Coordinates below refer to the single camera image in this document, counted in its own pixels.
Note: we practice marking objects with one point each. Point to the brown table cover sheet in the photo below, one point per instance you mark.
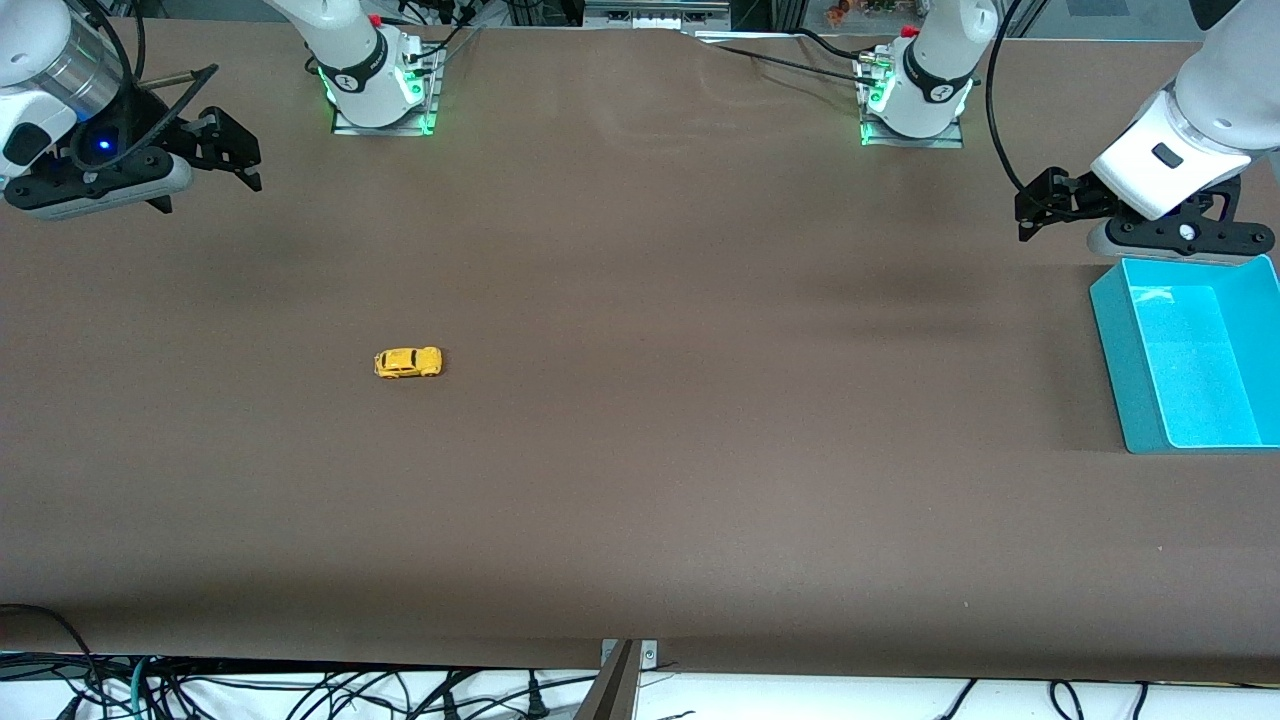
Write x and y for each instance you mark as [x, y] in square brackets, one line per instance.
[640, 450]

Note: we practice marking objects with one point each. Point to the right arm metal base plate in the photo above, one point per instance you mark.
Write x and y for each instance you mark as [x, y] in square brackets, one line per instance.
[432, 100]

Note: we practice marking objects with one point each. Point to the yellow beetle toy car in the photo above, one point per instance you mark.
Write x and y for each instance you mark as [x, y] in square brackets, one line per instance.
[408, 362]

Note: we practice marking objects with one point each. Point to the grey metal beam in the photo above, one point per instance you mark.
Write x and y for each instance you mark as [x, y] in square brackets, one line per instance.
[610, 695]

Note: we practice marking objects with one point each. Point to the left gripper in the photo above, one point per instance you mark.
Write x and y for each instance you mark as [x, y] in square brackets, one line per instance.
[1081, 194]

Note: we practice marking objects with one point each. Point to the teal plastic storage bin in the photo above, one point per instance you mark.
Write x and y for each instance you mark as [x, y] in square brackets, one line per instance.
[1200, 380]

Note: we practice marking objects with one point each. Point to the small metal table bracket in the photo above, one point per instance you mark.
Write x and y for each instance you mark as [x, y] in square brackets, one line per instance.
[650, 655]

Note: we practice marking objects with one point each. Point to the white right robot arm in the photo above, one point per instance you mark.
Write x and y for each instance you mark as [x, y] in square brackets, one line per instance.
[355, 60]

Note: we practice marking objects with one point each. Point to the grey metal equipment box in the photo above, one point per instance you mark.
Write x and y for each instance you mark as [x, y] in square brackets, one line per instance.
[655, 15]

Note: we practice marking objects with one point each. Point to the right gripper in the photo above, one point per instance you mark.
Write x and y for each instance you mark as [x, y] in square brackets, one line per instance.
[157, 127]

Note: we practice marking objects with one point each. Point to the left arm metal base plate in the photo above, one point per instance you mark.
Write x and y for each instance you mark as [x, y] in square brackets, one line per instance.
[958, 135]

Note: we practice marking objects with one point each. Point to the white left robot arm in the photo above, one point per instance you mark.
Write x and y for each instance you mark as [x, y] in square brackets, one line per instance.
[935, 70]

